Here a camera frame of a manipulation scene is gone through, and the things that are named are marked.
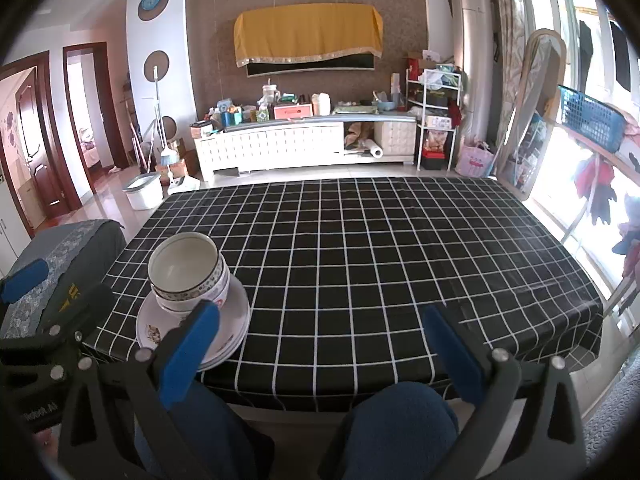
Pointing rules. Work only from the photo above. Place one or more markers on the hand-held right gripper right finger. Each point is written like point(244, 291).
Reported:
point(455, 357)

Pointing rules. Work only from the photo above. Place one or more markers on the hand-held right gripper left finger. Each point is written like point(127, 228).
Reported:
point(190, 355)

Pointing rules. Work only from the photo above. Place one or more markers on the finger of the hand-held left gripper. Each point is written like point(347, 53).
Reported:
point(85, 312)
point(25, 279)

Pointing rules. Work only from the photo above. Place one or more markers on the pink floral plate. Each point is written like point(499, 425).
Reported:
point(220, 361)

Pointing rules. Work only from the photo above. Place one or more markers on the cartoon print plate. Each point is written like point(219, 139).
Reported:
point(150, 332)

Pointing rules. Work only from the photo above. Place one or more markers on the plain white plate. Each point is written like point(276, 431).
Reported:
point(239, 336)

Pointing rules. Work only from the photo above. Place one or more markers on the white bowl with floral print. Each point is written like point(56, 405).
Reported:
point(221, 301)

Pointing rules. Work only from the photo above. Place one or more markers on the plain white bowl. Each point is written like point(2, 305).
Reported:
point(167, 296)

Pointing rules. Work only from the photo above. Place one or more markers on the speckled pattern bowl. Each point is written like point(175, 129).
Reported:
point(182, 260)

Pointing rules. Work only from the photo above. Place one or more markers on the person's right leg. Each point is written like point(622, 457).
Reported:
point(395, 430)

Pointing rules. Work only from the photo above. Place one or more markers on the person's leg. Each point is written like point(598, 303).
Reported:
point(235, 440)
point(395, 430)

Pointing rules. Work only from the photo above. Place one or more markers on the person's left leg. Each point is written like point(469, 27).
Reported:
point(235, 440)

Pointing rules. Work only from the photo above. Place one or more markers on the dark wooden door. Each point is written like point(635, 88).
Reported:
point(35, 145)

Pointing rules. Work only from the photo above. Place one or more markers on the white bucket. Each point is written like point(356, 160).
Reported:
point(142, 190)

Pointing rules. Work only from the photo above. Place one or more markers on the black checked tablecloth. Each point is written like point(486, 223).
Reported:
point(375, 240)

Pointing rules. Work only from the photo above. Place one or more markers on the white dustpan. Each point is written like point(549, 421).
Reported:
point(183, 185)

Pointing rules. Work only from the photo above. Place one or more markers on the grey textured cushion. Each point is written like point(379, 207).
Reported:
point(612, 430)

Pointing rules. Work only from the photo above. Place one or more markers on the pink bag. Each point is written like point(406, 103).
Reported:
point(476, 161)

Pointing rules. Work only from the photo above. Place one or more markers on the white mop with pole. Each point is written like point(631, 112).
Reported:
point(159, 107)

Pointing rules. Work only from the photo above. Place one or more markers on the white paper roll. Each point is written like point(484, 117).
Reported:
point(373, 150)

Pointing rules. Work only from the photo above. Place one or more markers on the red hanging gloves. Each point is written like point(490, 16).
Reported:
point(595, 180)

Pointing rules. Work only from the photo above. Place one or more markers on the white television cabinet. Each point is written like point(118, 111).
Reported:
point(275, 145)

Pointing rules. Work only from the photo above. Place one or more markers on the white shelf rack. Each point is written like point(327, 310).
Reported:
point(434, 110)

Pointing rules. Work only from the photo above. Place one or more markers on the clothes drying rack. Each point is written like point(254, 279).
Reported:
point(595, 146)

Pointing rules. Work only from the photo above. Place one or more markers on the pink box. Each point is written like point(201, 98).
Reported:
point(292, 111)

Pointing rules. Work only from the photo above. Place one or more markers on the glass jar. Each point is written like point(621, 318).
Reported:
point(270, 93)

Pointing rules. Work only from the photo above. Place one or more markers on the blue plastic basket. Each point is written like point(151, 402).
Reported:
point(590, 117)

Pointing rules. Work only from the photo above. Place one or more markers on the white jug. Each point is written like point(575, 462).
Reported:
point(321, 104)

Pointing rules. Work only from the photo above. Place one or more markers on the silver tower air conditioner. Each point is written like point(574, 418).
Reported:
point(472, 60)

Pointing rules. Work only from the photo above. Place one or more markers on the wooden framed mirror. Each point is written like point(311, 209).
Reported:
point(540, 60)

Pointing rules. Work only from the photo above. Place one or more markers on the black television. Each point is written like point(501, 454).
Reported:
point(310, 66)

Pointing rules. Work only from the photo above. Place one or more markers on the patterned curtain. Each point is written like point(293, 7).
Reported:
point(506, 35)

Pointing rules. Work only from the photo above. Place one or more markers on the yellow cloth covered TV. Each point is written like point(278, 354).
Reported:
point(310, 30)

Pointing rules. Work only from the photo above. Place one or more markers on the dark wooden door frame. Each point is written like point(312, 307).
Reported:
point(114, 110)

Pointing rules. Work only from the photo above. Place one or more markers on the small round wall decoration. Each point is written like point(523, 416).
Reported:
point(169, 127)

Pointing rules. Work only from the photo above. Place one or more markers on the round blue wall clock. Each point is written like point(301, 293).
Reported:
point(153, 3)

